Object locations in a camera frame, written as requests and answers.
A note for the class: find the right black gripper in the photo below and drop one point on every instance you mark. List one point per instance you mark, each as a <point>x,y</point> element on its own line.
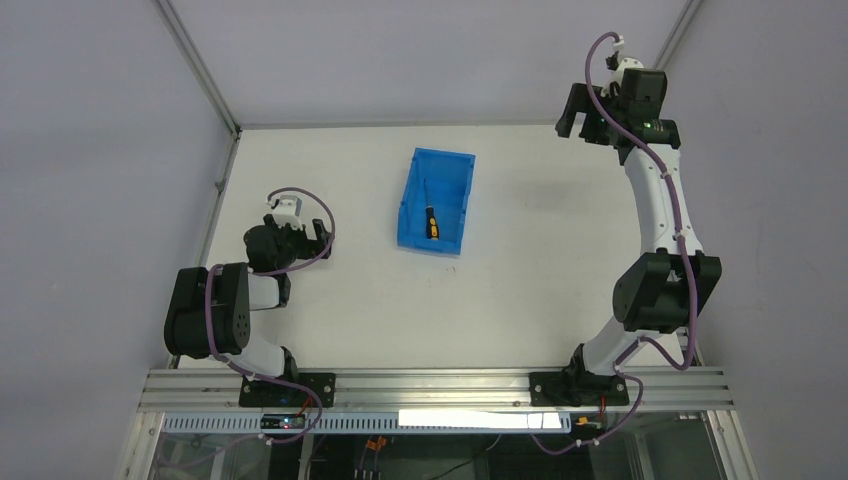
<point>577,111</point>

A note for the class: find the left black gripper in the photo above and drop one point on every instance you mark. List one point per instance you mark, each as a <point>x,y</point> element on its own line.
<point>315,237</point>

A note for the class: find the black yellow screwdriver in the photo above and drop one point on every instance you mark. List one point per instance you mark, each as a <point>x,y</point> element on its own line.
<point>433,231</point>

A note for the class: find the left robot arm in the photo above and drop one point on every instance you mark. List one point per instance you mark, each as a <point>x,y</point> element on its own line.
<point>209,315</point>

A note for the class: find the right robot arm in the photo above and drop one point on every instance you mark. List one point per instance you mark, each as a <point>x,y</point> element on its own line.
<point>667,287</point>

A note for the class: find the blue plastic bin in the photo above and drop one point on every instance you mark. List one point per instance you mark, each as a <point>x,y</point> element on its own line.
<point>449,176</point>

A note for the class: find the green circuit board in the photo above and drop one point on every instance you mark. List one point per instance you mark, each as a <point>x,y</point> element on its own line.
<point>275,422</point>

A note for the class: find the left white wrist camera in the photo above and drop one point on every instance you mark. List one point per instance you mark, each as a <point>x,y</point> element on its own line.
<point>286,210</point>

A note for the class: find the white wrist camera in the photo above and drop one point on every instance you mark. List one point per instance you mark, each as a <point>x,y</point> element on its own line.
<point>286,210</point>
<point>618,65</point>

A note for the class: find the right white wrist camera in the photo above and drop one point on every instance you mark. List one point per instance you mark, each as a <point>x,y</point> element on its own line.
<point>618,65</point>

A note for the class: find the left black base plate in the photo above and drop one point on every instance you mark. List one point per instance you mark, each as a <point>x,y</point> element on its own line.
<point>262,394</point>

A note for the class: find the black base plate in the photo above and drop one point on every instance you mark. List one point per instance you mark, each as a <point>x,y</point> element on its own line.
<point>262,394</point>
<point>549,389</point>

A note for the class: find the aluminium front rail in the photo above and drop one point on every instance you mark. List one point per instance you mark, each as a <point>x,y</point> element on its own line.
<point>658,389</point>

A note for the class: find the white slotted cable duct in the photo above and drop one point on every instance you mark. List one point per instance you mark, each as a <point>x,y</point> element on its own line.
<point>407,421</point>

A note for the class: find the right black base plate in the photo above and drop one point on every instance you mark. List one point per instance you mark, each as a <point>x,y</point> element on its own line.
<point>549,389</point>

